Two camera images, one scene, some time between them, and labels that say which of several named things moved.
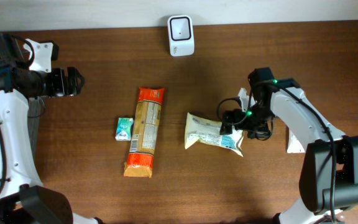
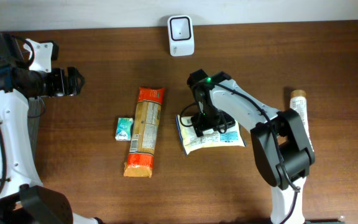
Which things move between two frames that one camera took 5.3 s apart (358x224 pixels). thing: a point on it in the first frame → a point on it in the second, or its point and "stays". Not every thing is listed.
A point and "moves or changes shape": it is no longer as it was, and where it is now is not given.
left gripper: x=59 y=81 stays
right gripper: x=232 y=122 → x=209 y=125
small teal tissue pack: x=124 y=129 stays
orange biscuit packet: x=140 y=157 stays
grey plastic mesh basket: x=36 y=107 stays
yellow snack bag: x=199 y=129 moves or changes shape
